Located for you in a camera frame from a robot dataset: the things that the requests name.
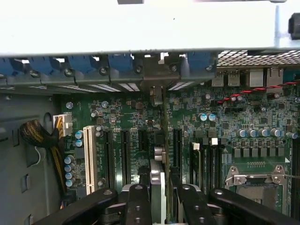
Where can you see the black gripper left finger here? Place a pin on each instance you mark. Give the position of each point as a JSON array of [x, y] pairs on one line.
[[138, 206]]

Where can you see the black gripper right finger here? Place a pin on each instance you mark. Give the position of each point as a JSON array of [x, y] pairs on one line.
[[194, 208]]

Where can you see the long black expansion slot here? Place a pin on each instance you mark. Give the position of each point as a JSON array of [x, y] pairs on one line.
[[125, 154], [109, 157], [177, 150]]

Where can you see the CPU socket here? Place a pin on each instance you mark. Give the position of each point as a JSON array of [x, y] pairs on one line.
[[255, 189]]

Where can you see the short black expansion slot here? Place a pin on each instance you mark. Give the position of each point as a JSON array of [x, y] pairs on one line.
[[143, 140]]

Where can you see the white expansion slot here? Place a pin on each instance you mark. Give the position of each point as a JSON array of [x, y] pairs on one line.
[[90, 159]]

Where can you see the green motherboard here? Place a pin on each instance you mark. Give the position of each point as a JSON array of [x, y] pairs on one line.
[[182, 110]]

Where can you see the thin metal locking lever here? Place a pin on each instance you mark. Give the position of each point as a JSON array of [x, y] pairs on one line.
[[293, 176]]

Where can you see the open black PC case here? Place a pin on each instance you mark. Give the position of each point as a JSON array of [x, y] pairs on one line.
[[140, 28]]

